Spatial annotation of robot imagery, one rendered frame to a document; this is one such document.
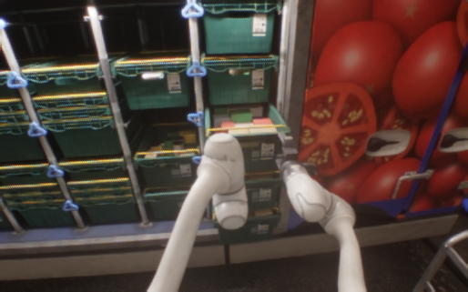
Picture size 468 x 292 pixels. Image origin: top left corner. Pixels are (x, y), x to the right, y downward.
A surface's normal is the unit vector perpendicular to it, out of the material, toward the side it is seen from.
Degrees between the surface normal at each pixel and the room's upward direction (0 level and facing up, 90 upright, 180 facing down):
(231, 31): 91
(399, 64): 90
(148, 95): 92
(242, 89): 97
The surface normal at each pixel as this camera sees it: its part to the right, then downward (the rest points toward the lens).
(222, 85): 0.11, 0.48
